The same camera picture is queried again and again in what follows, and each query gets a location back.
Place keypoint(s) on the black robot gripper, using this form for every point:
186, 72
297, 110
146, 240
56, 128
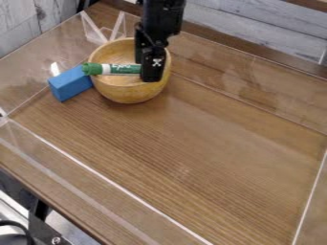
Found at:
161, 23

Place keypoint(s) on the green white dry-erase marker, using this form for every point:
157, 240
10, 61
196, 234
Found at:
94, 69

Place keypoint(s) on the brown wooden bowl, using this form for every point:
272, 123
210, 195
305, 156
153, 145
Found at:
126, 88

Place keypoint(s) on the blue rectangular block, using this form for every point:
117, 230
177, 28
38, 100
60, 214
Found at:
70, 84

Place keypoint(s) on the black table leg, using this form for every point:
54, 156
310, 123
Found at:
42, 210

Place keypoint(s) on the clear acrylic corner bracket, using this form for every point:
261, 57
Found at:
102, 35

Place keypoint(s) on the clear acrylic tray wall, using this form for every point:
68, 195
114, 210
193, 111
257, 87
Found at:
110, 212

